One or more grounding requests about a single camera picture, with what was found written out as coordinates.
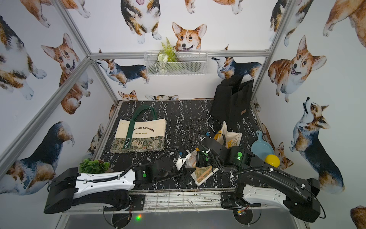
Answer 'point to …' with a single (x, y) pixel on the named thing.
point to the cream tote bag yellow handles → (199, 174)
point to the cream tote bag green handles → (134, 135)
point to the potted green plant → (95, 166)
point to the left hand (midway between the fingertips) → (194, 165)
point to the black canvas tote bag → (232, 100)
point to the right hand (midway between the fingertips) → (193, 158)
